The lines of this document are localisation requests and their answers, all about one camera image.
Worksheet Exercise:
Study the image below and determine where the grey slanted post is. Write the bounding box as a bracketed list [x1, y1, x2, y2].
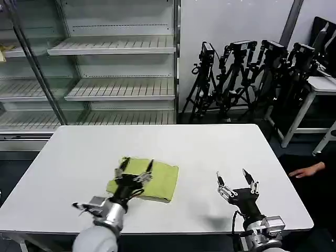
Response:
[279, 0, 305, 47]

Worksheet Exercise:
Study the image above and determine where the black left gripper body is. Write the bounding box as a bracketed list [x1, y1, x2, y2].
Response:
[113, 173, 145, 205]

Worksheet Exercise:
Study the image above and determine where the black camera tripod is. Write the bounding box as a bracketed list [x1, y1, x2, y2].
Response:
[271, 59, 320, 142]
[181, 61, 219, 120]
[214, 48, 259, 123]
[245, 52, 288, 132]

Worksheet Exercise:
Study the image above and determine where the person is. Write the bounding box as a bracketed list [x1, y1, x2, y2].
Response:
[277, 153, 336, 252]

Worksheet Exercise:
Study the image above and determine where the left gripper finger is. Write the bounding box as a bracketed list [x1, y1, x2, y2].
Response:
[133, 159, 154, 184]
[114, 156, 131, 181]

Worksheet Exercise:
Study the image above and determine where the person's hand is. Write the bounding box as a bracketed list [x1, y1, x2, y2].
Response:
[288, 164, 320, 179]

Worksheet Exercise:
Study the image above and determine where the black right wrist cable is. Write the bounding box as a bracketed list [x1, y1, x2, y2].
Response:
[231, 209, 247, 235]

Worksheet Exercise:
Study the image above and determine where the black box camera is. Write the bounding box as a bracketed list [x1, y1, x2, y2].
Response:
[292, 42, 316, 63]
[228, 40, 258, 53]
[199, 41, 216, 64]
[261, 39, 286, 58]

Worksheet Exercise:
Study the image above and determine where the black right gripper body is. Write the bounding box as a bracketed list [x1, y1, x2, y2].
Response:
[227, 187, 264, 219]

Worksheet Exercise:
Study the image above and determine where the white metal desk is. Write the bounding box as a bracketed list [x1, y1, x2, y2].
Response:
[280, 75, 336, 148]

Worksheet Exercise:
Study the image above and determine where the glass-sided shelf rack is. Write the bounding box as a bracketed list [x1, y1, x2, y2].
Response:
[0, 0, 68, 153]

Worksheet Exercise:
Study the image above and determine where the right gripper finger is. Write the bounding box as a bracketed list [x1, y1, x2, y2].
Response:
[216, 171, 239, 202]
[241, 168, 261, 195]

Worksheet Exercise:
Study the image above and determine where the light green shirt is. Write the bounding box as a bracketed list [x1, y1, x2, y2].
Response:
[105, 156, 181, 204]

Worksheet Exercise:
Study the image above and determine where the white empty shelf rack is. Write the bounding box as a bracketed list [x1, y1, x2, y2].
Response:
[47, 0, 182, 126]

